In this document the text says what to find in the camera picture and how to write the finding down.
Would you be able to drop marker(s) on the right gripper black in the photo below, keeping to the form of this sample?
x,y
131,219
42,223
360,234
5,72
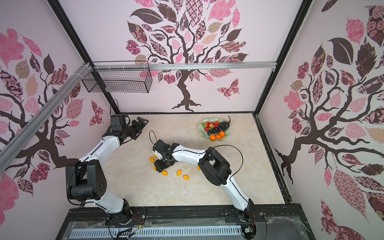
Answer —
x,y
159,167

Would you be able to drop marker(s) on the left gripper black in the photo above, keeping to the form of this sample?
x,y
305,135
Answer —
x,y
138,127

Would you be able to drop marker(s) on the light green wavy fruit bowl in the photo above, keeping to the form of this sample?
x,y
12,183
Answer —
x,y
202,127

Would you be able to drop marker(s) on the dark fake grape bunch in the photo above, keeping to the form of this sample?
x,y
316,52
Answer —
x,y
223,126

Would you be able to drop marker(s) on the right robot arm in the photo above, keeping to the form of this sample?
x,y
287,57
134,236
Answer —
x,y
213,165

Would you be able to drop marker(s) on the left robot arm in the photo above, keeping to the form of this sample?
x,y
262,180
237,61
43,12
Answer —
x,y
85,179

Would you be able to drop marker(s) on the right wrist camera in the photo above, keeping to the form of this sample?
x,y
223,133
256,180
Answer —
x,y
160,148

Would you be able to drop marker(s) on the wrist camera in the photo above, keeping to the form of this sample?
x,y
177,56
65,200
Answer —
x,y
119,122
160,148

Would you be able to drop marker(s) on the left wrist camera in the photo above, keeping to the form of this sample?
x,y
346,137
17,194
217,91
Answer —
x,y
119,122

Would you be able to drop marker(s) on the black wire basket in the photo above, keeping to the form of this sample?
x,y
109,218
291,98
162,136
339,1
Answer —
x,y
119,77

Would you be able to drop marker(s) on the white vented cable duct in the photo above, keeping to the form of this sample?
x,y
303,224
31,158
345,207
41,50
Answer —
x,y
159,233

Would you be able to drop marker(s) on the aluminium rail left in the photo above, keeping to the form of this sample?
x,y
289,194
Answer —
x,y
12,149

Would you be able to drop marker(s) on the aluminium rail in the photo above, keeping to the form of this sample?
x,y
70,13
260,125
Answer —
x,y
12,149
199,66

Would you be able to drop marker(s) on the aluminium rail back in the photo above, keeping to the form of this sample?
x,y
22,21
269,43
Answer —
x,y
199,66

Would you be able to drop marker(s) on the black base frame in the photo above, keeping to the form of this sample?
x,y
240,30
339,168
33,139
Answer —
x,y
270,222

